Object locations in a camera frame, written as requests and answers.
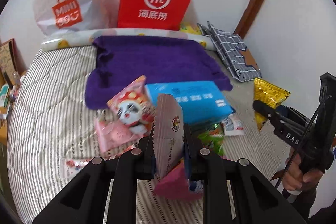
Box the pink peach pastry packet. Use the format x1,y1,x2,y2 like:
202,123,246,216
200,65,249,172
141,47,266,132
94,119,148,153

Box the striped quilted bedspread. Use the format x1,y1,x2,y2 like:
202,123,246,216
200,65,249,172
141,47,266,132
7,46,289,223

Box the yellow snack packet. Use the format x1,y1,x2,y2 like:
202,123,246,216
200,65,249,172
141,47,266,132
253,77,292,131

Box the purple towel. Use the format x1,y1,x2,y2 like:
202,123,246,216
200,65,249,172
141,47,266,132
84,36,233,110

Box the light pink candy packet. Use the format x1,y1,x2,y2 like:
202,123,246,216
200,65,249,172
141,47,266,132
153,94,184,179

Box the grey checked star cloth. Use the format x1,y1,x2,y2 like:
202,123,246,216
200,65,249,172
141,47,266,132
197,22,262,83

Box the brown patterned book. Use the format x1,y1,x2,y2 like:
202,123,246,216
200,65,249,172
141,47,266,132
0,39,17,84

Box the person's right hand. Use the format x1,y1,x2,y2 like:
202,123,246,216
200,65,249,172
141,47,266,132
282,154,324,191

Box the red gold snack packet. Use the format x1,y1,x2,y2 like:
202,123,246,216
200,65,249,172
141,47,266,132
64,159,91,178

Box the blue tissue pack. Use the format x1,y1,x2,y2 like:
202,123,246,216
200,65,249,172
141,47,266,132
145,81,233,125

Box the white red snack packet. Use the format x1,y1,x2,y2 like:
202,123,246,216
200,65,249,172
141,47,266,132
221,113,244,136

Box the panda mushroom snack bag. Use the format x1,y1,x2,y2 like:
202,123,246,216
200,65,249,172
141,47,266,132
106,75,155,135

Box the yellow chips bag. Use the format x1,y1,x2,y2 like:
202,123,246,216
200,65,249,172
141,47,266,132
179,22,202,35

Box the cluttered bedside table items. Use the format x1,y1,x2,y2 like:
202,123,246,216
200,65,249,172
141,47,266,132
0,70,27,146

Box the pink yellow snack bag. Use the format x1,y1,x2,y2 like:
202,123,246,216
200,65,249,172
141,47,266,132
153,160,204,202

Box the green snack packet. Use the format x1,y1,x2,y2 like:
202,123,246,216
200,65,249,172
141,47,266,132
191,123,226,158

